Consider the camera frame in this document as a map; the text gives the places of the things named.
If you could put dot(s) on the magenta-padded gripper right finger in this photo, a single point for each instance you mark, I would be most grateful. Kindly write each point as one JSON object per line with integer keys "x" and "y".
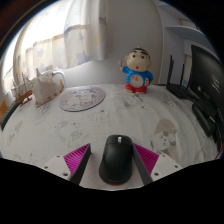
{"x": 148, "y": 160}

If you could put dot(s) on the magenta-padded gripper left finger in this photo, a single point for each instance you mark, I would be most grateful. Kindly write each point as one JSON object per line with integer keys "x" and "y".
{"x": 77, "y": 158}

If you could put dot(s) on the black computer mouse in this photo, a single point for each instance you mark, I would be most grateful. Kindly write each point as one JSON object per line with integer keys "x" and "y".
{"x": 115, "y": 160}

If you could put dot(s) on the white printed tablecloth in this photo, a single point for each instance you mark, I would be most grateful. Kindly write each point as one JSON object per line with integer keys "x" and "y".
{"x": 126, "y": 115}

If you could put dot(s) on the black box device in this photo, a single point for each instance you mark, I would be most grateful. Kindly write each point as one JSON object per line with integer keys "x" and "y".
{"x": 204, "y": 116}

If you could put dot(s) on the black router with antennas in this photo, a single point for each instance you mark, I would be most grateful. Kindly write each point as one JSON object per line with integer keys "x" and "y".
{"x": 178, "y": 90}

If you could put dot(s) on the white ceramic pitcher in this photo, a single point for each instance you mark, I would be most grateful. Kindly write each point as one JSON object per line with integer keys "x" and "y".
{"x": 46, "y": 89}

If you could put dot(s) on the black keyboard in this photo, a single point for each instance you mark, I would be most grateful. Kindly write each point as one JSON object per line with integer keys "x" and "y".
{"x": 9, "y": 116}

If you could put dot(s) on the wooden model sailing ship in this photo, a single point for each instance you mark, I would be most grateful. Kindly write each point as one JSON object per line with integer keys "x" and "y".
{"x": 22, "y": 93}

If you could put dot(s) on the cartoon boy figurine clock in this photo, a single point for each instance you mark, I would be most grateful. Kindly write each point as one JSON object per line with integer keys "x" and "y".
{"x": 138, "y": 73}

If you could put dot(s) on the orange wooden chair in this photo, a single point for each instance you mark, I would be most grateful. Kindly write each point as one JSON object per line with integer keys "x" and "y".
{"x": 3, "y": 109}

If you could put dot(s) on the black monitor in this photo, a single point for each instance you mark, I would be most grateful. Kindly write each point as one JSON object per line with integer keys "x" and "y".
{"x": 208, "y": 76}

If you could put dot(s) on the white star-print curtain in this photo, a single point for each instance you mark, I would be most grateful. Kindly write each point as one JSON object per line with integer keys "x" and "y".
{"x": 53, "y": 40}

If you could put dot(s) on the white shelf unit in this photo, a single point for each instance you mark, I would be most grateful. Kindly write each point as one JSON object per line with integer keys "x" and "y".
{"x": 186, "y": 33}

